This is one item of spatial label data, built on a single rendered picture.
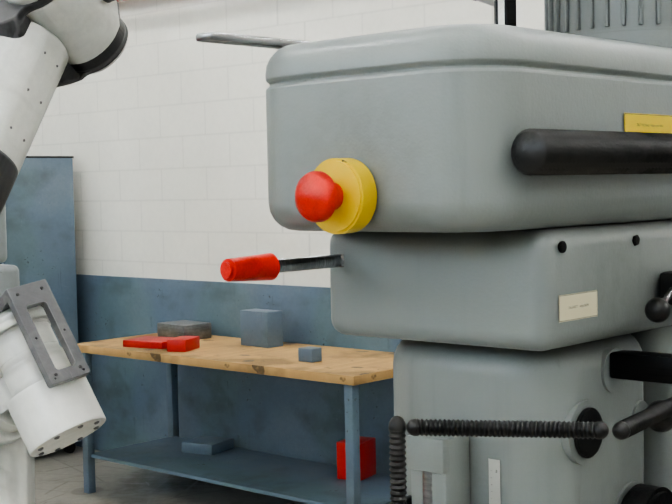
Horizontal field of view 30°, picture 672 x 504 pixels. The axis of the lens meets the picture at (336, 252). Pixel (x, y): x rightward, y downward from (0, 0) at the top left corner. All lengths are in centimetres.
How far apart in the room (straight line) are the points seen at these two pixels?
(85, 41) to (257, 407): 630
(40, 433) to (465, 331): 36
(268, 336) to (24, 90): 574
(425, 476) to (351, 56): 37
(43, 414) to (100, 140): 758
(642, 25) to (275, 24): 611
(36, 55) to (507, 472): 61
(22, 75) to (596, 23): 58
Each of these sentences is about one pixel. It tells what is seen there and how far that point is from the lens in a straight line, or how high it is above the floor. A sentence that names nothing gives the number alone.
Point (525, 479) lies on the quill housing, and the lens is 110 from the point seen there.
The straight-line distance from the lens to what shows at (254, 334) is 704.
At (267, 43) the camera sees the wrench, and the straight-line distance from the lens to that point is 109.
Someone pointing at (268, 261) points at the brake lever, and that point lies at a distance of 107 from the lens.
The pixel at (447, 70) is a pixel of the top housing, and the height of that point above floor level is 185.
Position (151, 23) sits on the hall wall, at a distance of 819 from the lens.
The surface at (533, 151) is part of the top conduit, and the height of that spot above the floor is 179.
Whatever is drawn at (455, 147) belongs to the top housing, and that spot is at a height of 179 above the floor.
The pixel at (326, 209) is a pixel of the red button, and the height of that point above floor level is 175.
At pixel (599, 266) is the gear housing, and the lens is 108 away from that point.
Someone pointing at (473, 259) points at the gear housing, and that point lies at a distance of 105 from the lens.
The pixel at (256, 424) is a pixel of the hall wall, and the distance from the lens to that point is 758.
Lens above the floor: 177
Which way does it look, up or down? 3 degrees down
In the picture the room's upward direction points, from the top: 1 degrees counter-clockwise
